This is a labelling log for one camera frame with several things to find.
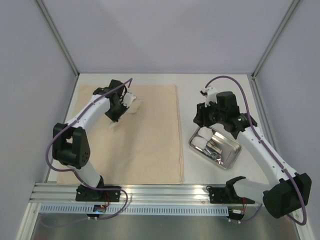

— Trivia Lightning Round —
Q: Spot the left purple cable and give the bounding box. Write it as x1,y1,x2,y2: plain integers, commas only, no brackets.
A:
46,77,134,221

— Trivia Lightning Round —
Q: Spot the beige cloth mat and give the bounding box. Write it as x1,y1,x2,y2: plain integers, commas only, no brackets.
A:
56,83,186,186

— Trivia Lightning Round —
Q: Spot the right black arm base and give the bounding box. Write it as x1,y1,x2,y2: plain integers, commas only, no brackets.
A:
205,185,255,205

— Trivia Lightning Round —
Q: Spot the slotted grey cable duct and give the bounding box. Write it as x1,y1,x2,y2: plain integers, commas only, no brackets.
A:
39,204,229,217

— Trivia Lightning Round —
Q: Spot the aluminium frame post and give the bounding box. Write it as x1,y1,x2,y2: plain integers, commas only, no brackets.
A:
34,0,80,79
251,0,302,81

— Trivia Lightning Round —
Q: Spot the green printed glove packet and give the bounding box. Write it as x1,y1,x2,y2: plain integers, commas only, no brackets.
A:
109,121,120,131

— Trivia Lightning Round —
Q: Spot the left aluminium frame post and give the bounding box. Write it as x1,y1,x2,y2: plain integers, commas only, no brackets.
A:
34,0,80,79

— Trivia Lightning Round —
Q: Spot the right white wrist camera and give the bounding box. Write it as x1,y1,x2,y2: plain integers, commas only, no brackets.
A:
200,86,218,108

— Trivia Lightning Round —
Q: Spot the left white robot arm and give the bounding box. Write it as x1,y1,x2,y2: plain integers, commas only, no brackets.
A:
46,79,136,201

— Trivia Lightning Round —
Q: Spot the aluminium front rail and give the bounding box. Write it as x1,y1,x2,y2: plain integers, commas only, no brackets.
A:
28,184,304,208

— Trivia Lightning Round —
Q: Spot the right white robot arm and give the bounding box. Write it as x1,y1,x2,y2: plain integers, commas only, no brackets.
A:
193,88,312,219

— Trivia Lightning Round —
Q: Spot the stainless steel tray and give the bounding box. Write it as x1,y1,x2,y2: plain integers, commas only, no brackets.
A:
188,127,242,170

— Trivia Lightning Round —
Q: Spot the white gauze pad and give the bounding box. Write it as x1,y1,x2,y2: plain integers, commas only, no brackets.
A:
191,136,208,150
197,127,213,142

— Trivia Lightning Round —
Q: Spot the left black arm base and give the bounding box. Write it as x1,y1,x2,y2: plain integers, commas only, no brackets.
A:
75,185,121,203

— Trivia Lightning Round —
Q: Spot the right aluminium frame post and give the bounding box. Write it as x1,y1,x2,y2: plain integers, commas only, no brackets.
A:
251,0,302,81

